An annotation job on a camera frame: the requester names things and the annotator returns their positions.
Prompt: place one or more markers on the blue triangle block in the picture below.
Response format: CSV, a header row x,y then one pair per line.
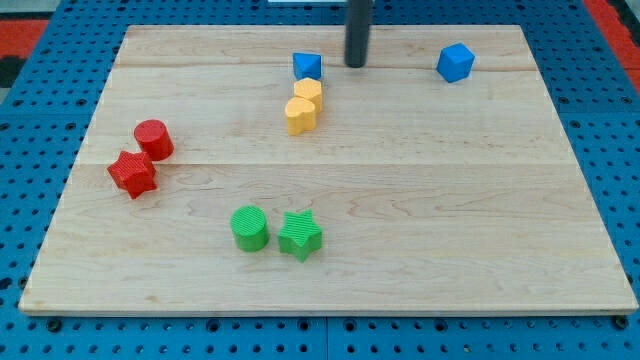
x,y
307,65

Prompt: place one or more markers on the green star block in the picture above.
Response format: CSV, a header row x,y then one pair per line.
x,y
300,235

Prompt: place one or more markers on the yellow heart block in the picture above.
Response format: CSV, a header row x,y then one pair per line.
x,y
300,115

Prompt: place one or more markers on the light wooden board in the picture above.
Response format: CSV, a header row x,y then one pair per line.
x,y
434,198

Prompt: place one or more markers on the green cylinder block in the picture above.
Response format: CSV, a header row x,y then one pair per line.
x,y
250,228

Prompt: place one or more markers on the yellow hexagon block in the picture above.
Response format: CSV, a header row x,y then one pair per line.
x,y
310,89

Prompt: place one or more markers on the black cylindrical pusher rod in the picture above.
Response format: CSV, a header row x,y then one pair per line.
x,y
357,32

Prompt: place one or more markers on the red cylinder block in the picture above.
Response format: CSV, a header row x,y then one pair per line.
x,y
153,138

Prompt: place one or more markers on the blue cube block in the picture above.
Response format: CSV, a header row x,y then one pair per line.
x,y
455,62

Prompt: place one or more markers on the red star block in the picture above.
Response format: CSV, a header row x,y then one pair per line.
x,y
134,173

